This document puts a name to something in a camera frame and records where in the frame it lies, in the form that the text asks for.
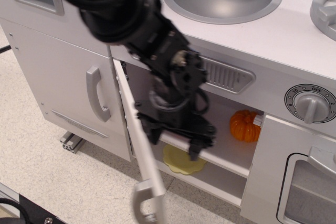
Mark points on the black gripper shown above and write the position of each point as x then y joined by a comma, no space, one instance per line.
180,120

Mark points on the white cabinet door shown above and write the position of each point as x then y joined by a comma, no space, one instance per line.
141,145

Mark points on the silver cabinet door handle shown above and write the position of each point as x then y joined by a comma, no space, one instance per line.
147,202

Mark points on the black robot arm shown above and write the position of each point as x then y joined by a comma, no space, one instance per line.
177,70

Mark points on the white toy kitchen cabinet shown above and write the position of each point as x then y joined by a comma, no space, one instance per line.
282,49

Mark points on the yellow toy plate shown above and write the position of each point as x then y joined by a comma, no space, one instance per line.
179,161

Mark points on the orange toy pumpkin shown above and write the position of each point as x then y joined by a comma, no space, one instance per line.
243,127

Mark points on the silver vent grille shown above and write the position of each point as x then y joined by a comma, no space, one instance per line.
227,77

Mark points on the aluminium extrusion bar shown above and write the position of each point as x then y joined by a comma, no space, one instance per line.
72,142

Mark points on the silver fridge emblem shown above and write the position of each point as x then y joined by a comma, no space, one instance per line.
80,125

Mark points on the white fridge door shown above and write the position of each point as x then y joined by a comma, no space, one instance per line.
56,73

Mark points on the silver timer knob dial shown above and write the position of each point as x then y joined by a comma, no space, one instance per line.
310,103

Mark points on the toy oven door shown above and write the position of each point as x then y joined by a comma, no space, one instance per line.
307,192

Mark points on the silver toy faucet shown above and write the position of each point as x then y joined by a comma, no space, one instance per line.
322,14

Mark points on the silver fridge door handle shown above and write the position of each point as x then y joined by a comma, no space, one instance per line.
93,77

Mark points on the silver oven door handle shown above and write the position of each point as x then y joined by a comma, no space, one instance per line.
323,160

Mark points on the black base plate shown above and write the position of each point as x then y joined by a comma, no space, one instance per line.
36,213

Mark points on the aluminium frame rail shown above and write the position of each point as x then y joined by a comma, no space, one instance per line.
8,193

